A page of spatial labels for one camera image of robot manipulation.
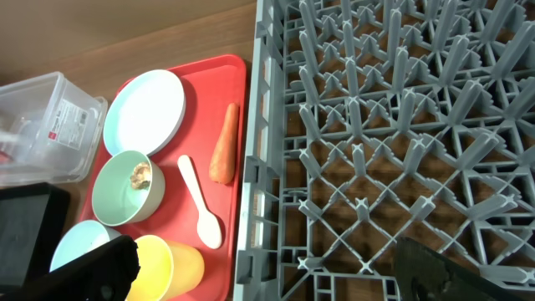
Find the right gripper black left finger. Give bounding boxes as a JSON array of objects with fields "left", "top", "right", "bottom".
[{"left": 1, "top": 235, "right": 140, "bottom": 301}]

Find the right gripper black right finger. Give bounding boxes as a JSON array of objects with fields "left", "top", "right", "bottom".
[{"left": 394, "top": 237, "right": 531, "bottom": 301}]

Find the light blue bowl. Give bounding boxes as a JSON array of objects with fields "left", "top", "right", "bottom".
[{"left": 49, "top": 220, "right": 120, "bottom": 272}]

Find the yellow plastic cup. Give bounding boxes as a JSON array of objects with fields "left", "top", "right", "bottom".
[{"left": 126, "top": 235, "right": 205, "bottom": 301}]

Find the green bowl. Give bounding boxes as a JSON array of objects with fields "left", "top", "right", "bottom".
[{"left": 91, "top": 150, "right": 166, "bottom": 227}]

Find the brown food scrap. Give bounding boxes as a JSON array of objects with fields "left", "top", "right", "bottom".
[{"left": 130, "top": 162, "right": 152, "bottom": 190}]

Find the orange carrot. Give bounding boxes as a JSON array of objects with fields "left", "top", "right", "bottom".
[{"left": 209, "top": 103, "right": 239, "bottom": 185}]

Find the black waste tray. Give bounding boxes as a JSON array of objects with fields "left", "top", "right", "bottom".
[{"left": 1, "top": 182, "right": 70, "bottom": 293}]

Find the clear plastic waste bin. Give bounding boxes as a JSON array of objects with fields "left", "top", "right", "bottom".
[{"left": 1, "top": 72, "right": 108, "bottom": 187}]

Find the grey plastic dishwasher rack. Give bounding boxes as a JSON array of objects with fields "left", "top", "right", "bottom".
[{"left": 232, "top": 0, "right": 534, "bottom": 300}]

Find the white plastic spoon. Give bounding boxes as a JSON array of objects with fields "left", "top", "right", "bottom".
[{"left": 177, "top": 155, "right": 222, "bottom": 249}]

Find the red plastic tray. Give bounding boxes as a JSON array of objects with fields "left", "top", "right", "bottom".
[{"left": 78, "top": 54, "right": 247, "bottom": 301}]

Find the light blue round plate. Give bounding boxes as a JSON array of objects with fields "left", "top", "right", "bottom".
[{"left": 103, "top": 69, "right": 186, "bottom": 156}]

